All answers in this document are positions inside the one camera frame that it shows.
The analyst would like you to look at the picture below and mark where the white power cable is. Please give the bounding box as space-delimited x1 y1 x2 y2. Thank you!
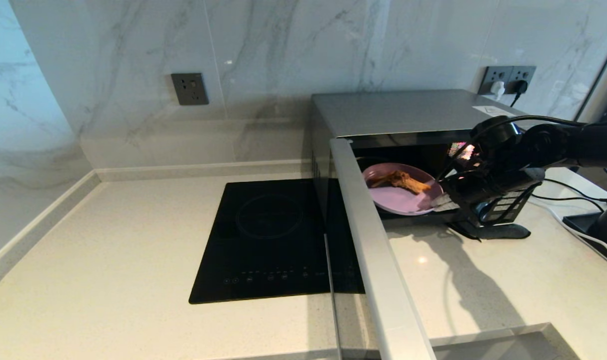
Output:
532 199 607 272

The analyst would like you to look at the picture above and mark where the grey wall socket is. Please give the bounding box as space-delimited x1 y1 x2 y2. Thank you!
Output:
509 65 537 95
171 73 209 106
478 66 512 96

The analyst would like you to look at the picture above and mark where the black appliance base tray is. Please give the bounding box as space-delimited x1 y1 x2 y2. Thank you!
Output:
562 211 607 273

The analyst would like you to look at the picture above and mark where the fried chicken piece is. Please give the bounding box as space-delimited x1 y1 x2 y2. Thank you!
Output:
371 170 432 195

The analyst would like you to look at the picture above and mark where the black power cable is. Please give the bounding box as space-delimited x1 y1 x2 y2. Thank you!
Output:
543 178 607 205
531 195 607 213

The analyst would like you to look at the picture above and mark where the black induction cooktop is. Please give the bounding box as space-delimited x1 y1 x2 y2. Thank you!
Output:
188 180 334 305

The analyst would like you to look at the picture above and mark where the silver microwave oven body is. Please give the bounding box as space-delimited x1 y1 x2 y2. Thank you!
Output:
309 89 547 232

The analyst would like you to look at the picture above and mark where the black power plug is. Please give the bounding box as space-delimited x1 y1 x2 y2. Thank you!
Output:
509 80 529 108

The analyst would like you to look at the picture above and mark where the dark window frame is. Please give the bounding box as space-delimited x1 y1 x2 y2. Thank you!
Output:
576 25 607 126

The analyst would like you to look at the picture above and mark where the purple plate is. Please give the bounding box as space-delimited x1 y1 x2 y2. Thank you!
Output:
362 162 445 216

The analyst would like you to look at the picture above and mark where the black glass microwave door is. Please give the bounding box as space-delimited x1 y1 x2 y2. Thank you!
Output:
323 138 437 360

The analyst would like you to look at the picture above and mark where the white paper sticker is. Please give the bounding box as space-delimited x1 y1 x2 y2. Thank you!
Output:
472 105 515 119

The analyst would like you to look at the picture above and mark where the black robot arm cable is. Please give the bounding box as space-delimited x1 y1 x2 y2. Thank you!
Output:
436 114 607 182

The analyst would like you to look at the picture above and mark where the dark grey cloth pad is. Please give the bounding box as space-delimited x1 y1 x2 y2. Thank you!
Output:
448 221 532 241

